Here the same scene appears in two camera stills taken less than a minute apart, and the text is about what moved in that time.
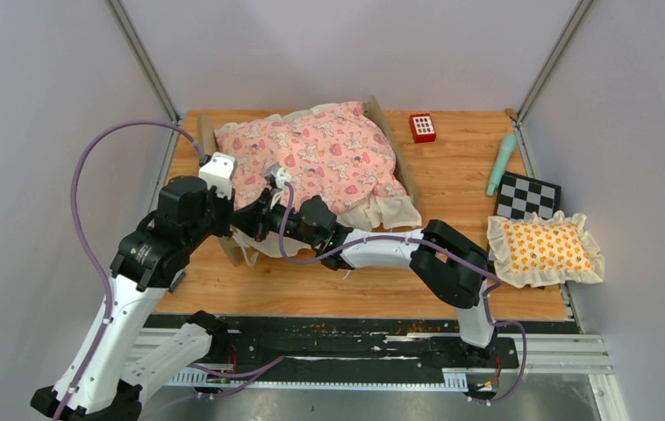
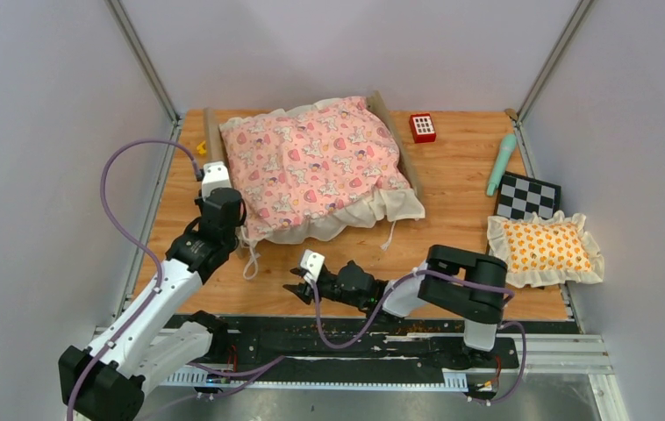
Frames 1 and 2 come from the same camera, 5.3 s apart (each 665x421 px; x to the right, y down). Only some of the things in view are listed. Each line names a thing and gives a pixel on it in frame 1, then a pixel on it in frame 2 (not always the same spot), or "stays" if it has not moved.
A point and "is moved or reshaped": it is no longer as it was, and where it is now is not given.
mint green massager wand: x=507 y=145 stays
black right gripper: x=256 y=219 to x=303 y=290
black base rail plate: x=360 y=342 stays
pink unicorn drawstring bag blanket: x=332 y=153 is moved or reshaped
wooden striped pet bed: x=382 y=211 is moved or reshaped
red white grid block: x=422 y=128 stays
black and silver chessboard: x=519 y=196 stays
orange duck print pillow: x=537 y=251 stays
